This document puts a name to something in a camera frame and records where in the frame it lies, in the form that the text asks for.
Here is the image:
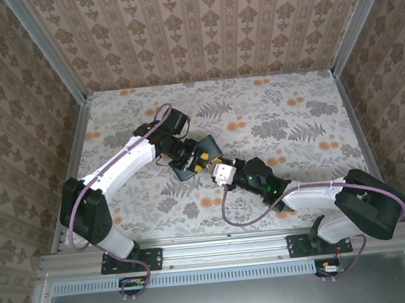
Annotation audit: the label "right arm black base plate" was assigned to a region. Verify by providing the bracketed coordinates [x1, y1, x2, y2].
[286, 230, 354, 259]

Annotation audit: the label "small circuit board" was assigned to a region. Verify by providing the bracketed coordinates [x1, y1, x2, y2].
[314, 258, 345, 278]
[119, 275, 149, 295]

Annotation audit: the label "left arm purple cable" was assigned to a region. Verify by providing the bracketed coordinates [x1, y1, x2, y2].
[58, 102, 186, 253]

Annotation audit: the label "gray metal panel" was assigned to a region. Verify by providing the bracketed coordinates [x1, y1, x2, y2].
[43, 250, 405, 303]

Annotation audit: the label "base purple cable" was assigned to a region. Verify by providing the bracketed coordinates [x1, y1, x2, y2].
[106, 248, 155, 303]
[318, 232, 370, 284]

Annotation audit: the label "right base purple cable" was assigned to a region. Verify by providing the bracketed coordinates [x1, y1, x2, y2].
[318, 232, 370, 284]

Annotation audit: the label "left gripper thin black cable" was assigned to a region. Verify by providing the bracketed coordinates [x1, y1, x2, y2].
[155, 154, 176, 167]

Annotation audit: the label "white slotted cable duct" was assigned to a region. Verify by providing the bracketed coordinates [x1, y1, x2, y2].
[52, 256, 341, 297]

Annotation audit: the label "long aluminium mounting rail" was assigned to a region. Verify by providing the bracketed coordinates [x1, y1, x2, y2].
[37, 217, 405, 282]

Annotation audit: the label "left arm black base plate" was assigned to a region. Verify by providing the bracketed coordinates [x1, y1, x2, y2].
[99, 246, 165, 276]

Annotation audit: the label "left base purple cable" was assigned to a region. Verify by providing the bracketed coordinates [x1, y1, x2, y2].
[106, 248, 155, 303]

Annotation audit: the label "floral table cover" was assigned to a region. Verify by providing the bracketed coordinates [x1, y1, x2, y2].
[47, 66, 390, 251]

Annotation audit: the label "aluminium frame post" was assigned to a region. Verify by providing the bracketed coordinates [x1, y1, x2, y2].
[325, 0, 400, 77]
[5, 0, 89, 107]

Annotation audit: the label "aluminium table side rail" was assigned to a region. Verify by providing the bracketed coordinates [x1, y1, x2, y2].
[331, 66, 401, 227]
[37, 93, 107, 254]

